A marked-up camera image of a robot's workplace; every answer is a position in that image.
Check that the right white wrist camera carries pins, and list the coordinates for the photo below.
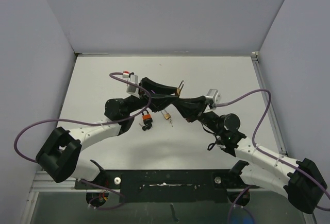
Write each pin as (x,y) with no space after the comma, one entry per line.
(213,97)

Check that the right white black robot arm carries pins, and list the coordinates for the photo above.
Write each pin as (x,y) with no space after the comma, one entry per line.
(300,181)

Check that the orange black padlock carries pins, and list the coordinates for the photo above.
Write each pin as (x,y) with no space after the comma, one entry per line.
(147,118)

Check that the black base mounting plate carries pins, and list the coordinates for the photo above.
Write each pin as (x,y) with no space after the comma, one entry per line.
(169,186)

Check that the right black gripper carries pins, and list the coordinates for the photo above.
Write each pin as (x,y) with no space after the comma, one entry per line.
(191,108)

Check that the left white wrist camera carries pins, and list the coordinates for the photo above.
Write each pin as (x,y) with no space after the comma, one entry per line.
(132,87)

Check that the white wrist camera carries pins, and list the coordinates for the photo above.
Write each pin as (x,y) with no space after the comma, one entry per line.
(132,87)
(213,97)

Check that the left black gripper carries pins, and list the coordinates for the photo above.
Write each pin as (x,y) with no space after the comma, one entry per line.
(159,102)

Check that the brass padlock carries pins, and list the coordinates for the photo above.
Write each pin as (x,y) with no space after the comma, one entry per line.
(166,114)
(180,88)

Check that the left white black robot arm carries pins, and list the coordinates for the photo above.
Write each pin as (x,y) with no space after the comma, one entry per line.
(60,154)

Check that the black head keys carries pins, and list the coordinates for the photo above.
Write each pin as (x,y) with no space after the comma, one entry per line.
(145,127)

